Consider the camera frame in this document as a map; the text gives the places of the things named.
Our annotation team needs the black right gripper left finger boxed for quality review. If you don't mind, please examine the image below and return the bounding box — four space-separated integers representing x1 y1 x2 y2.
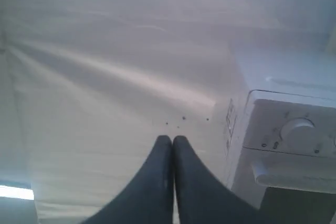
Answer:
84 135 174 223

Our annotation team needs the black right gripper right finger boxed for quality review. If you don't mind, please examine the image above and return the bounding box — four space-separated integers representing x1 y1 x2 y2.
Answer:
173 136 270 223

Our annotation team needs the white microwave oven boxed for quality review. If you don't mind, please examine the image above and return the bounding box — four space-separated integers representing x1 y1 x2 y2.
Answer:
222 46 335 223

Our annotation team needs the white microwave control knob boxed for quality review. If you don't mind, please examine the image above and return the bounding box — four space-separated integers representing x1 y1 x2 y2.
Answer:
280 118 316 150

